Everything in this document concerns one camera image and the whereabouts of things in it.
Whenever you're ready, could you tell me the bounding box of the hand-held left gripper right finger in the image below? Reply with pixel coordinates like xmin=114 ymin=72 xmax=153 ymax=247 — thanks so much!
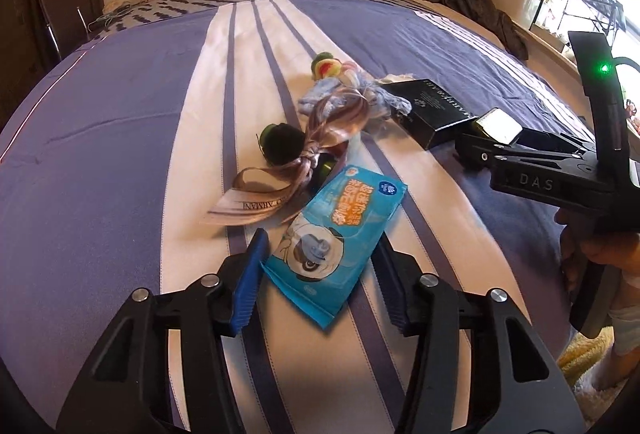
xmin=370 ymin=237 xmax=586 ymax=434

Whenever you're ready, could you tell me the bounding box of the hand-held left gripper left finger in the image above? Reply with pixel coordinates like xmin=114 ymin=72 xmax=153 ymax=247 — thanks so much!
xmin=55 ymin=229 xmax=271 ymax=434

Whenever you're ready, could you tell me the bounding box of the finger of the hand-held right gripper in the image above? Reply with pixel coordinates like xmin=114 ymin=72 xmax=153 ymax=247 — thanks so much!
xmin=514 ymin=128 xmax=594 ymax=155
xmin=455 ymin=132 xmax=597 ymax=171

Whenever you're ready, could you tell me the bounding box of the small white packet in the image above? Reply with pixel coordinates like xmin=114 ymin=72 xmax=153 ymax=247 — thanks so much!
xmin=474 ymin=108 xmax=524 ymax=145

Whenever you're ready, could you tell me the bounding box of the blue wet wipes packet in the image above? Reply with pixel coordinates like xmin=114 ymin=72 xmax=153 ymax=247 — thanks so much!
xmin=260 ymin=164 xmax=409 ymax=330

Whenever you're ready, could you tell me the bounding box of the colourful ring toy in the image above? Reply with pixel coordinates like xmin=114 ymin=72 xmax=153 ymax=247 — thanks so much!
xmin=309 ymin=52 xmax=362 ymax=85

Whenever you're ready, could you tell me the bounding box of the person's right hand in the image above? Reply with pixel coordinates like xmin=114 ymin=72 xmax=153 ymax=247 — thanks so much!
xmin=556 ymin=210 xmax=640 ymax=299

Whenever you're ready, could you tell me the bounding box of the black cardboard box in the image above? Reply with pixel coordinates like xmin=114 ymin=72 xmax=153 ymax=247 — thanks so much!
xmin=385 ymin=78 xmax=489 ymax=151

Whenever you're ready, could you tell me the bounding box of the beige satin ribbon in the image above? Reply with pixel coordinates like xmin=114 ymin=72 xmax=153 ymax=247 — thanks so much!
xmin=207 ymin=86 xmax=373 ymax=228

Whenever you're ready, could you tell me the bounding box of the light blue cloth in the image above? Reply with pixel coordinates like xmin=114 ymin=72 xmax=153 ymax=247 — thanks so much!
xmin=297 ymin=72 xmax=414 ymax=125

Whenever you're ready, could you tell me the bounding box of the black green round object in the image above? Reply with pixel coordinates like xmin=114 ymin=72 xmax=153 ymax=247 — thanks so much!
xmin=256 ymin=122 xmax=307 ymax=167

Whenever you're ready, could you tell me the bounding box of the grey patterned bedsheet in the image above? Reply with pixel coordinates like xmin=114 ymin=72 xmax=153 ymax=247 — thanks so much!
xmin=89 ymin=0 xmax=427 ymax=40

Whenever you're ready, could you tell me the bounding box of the metal frame chair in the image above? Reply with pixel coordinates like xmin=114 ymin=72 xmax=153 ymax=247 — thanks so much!
xmin=32 ymin=0 xmax=90 ymax=65

